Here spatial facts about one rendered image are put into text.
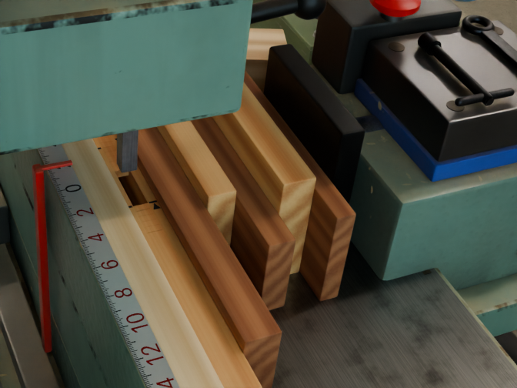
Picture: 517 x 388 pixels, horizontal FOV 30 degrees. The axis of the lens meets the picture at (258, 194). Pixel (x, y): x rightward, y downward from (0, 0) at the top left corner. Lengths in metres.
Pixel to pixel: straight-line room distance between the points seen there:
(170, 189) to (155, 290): 0.08
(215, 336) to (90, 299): 0.07
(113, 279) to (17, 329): 0.18
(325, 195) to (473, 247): 0.12
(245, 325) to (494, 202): 0.18
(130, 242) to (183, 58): 0.10
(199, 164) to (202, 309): 0.10
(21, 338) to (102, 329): 0.16
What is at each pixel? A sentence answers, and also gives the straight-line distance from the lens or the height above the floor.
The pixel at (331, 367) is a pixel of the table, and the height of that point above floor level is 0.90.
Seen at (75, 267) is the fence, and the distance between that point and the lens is 0.50.
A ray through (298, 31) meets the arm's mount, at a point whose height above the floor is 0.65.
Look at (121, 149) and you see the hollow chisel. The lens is 0.53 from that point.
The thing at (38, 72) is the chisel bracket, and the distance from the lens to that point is 0.44.
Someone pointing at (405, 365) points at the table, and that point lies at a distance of 0.52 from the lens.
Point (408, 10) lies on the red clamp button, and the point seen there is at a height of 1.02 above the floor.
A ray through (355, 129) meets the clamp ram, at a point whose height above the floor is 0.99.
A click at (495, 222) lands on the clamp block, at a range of 0.59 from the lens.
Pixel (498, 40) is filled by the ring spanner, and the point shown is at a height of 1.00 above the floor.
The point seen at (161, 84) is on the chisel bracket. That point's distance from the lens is 0.47.
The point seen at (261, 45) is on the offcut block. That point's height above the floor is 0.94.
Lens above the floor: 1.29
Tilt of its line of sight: 40 degrees down
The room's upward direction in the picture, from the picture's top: 8 degrees clockwise
